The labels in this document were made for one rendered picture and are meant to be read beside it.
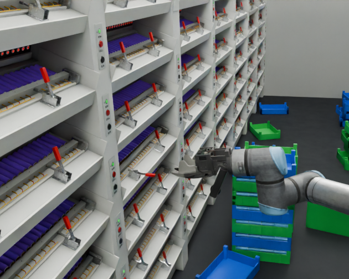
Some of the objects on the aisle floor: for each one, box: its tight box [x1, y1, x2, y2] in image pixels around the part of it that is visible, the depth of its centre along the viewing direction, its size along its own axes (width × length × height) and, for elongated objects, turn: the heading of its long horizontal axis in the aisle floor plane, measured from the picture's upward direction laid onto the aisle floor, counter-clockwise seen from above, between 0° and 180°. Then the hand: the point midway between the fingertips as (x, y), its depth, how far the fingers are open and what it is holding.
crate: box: [232, 245, 291, 264], centre depth 229 cm, size 30×20×8 cm
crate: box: [306, 202, 349, 239], centre depth 242 cm, size 8×30×20 cm, turn 68°
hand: (176, 172), depth 146 cm, fingers open, 3 cm apart
